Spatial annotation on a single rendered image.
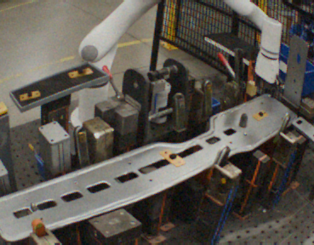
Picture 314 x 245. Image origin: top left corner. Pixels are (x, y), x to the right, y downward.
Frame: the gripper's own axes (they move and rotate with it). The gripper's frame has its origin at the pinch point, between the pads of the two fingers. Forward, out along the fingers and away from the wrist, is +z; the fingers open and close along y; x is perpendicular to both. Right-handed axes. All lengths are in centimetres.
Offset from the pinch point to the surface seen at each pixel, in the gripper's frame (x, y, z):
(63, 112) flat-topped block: -68, -30, 5
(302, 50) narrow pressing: 26.6, 3.7, -16.6
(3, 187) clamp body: -106, -12, 11
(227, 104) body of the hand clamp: -2.7, -16.4, 15.0
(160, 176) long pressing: -55, 5, 12
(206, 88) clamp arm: -18.7, -15.1, 3.3
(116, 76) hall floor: 90, -204, 113
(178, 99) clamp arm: -33.7, -13.3, 3.0
